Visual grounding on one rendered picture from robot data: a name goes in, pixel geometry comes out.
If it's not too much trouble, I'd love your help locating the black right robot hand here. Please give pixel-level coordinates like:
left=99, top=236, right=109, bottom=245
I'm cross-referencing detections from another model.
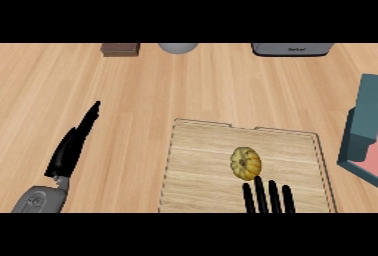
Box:
left=240, top=175, right=296, bottom=214

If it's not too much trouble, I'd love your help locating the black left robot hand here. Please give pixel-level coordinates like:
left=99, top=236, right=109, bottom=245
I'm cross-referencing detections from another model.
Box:
left=42, top=100, right=103, bottom=179

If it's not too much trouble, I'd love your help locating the yellow squash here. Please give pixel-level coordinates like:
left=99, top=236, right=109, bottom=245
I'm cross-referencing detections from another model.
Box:
left=228, top=146, right=262, bottom=182

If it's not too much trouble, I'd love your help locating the pale wooden tray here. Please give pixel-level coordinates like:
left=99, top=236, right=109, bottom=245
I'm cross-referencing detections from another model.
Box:
left=156, top=118, right=339, bottom=214

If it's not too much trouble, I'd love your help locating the teal cardboard box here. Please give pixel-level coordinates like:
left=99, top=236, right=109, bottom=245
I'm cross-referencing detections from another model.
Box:
left=335, top=73, right=378, bottom=183

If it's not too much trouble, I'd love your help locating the brown wooden block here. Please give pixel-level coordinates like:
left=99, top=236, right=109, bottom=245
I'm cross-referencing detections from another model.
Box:
left=99, top=43, right=141, bottom=58

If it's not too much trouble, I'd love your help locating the grey round object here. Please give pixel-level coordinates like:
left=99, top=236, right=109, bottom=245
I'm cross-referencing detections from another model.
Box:
left=156, top=43, right=200, bottom=55

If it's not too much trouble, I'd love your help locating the grey appliance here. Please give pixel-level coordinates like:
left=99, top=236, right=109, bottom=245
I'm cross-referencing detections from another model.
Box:
left=249, top=43, right=336, bottom=58

